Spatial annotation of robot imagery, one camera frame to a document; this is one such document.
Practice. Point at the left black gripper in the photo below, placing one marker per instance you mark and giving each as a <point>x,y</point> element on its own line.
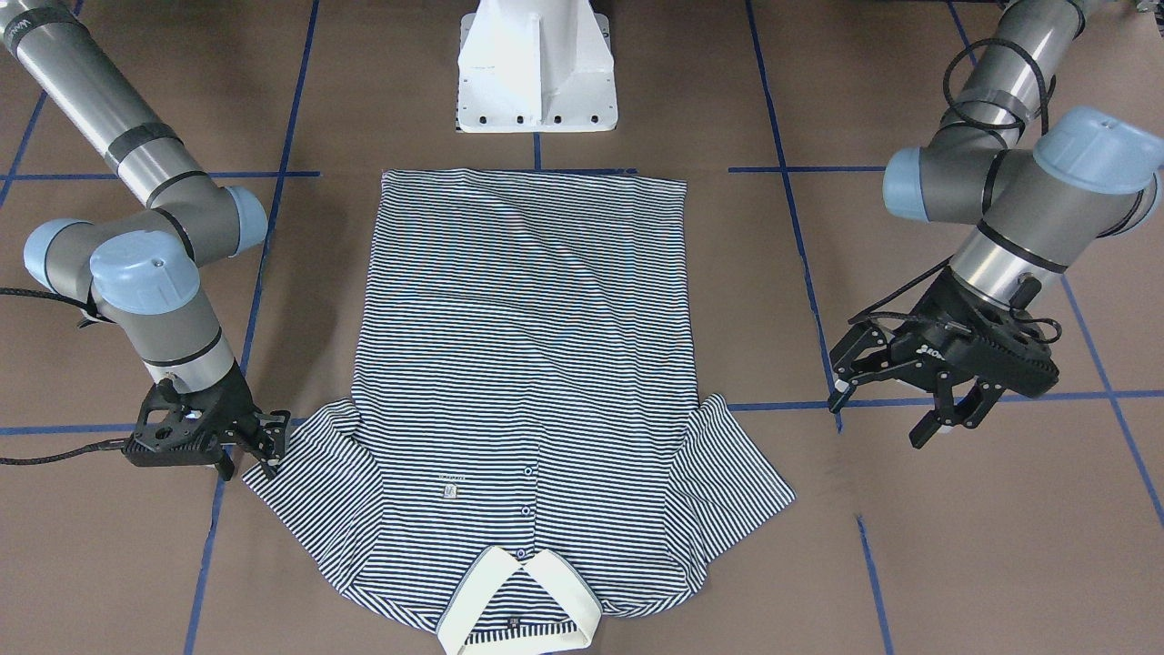
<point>946,320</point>

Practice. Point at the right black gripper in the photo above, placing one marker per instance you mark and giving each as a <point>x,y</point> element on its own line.
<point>231,401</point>

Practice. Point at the striped polo shirt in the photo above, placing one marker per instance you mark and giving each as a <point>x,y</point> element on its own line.
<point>523,450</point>

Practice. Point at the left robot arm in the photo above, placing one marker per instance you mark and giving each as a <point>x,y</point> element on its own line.
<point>1036,194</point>

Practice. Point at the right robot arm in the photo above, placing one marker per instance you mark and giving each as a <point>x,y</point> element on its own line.
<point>141,272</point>

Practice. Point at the white mounting pedestal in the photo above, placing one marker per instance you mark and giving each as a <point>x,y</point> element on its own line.
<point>536,67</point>

